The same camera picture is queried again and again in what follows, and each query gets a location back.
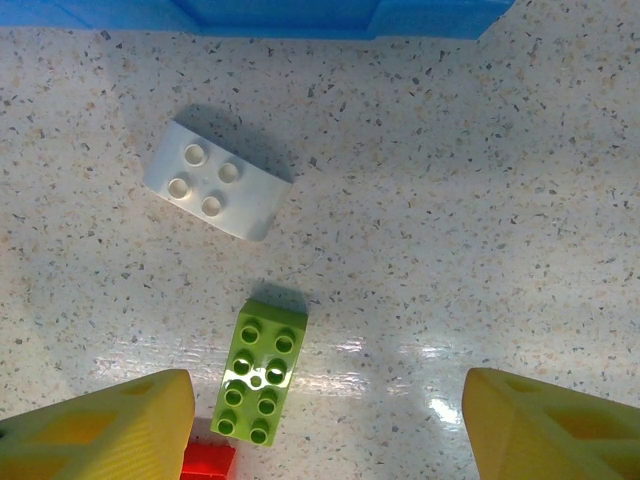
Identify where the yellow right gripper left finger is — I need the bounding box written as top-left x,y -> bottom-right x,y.
0,368 -> 196,480

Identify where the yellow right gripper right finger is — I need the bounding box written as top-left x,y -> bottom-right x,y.
461,367 -> 640,480

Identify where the red lego brick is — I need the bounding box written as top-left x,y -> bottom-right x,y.
179,442 -> 237,480

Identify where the lime green lego brick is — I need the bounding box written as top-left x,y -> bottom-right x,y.
209,298 -> 309,446

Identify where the white curved lego brick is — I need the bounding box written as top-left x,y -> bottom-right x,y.
142,119 -> 294,243

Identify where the blue three-compartment plastic container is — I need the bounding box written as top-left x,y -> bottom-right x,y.
0,0 -> 514,41

